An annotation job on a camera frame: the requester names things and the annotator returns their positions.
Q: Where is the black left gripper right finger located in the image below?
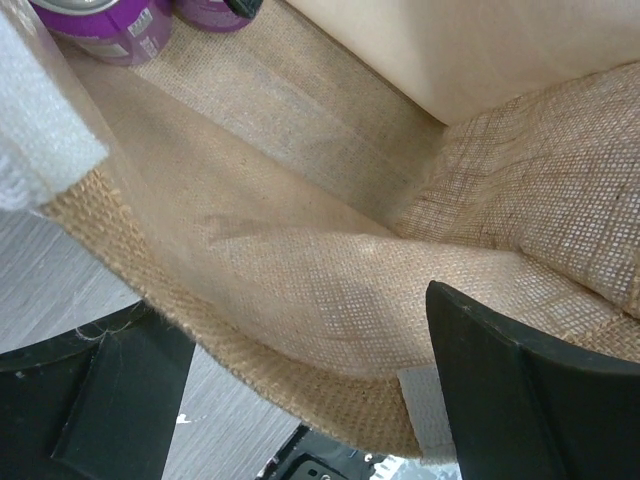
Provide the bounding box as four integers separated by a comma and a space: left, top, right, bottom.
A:
426, 281, 639, 479

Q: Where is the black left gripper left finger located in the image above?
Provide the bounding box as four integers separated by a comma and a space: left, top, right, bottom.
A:
1, 303, 195, 479

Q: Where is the brown burlap canvas bag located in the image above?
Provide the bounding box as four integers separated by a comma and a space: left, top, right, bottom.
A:
0, 0, 640, 469

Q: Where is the purple Fanta can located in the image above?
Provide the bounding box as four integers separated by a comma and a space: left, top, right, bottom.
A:
31, 0, 173, 66
174, 0, 251, 33

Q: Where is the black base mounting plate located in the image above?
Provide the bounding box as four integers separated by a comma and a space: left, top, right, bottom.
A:
254, 424, 426, 480

